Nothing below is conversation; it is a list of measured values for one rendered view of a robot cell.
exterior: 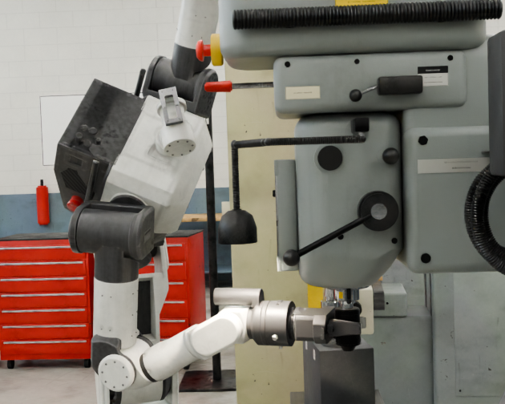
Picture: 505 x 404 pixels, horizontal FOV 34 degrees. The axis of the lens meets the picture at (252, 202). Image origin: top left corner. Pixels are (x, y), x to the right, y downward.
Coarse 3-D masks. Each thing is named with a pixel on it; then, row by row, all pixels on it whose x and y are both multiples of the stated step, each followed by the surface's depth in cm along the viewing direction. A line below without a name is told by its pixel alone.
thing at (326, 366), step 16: (304, 352) 197; (320, 352) 177; (336, 352) 178; (352, 352) 178; (368, 352) 178; (304, 368) 198; (320, 368) 177; (336, 368) 178; (352, 368) 178; (368, 368) 178; (304, 384) 199; (320, 384) 178; (336, 384) 178; (352, 384) 178; (368, 384) 179; (320, 400) 178; (336, 400) 178; (352, 400) 178; (368, 400) 179
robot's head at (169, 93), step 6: (162, 90) 170; (168, 90) 170; (174, 90) 170; (162, 96) 169; (168, 96) 170; (174, 96) 169; (162, 102) 168; (162, 108) 168; (180, 114) 167; (168, 120) 166; (174, 120) 166; (180, 120) 166
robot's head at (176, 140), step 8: (160, 104) 171; (168, 104) 170; (184, 104) 172; (160, 112) 171; (168, 112) 170; (184, 112) 172; (184, 120) 169; (168, 128) 167; (176, 128) 167; (184, 128) 167; (160, 136) 173; (168, 136) 166; (176, 136) 166; (184, 136) 166; (192, 136) 168; (160, 144) 174; (168, 144) 166; (176, 144) 167; (184, 144) 168; (192, 144) 168; (168, 152) 169; (176, 152) 170; (184, 152) 170
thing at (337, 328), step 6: (330, 324) 155; (336, 324) 155; (342, 324) 155; (348, 324) 154; (354, 324) 154; (360, 324) 154; (330, 330) 155; (336, 330) 155; (342, 330) 155; (348, 330) 154; (354, 330) 154; (360, 330) 154; (330, 336) 156; (336, 336) 155
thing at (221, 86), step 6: (204, 84) 166; (210, 84) 165; (216, 84) 165; (222, 84) 165; (228, 84) 165; (234, 84) 166; (240, 84) 165; (246, 84) 165; (252, 84) 165; (258, 84) 165; (264, 84) 165; (270, 84) 165; (210, 90) 166; (216, 90) 165; (222, 90) 165; (228, 90) 165
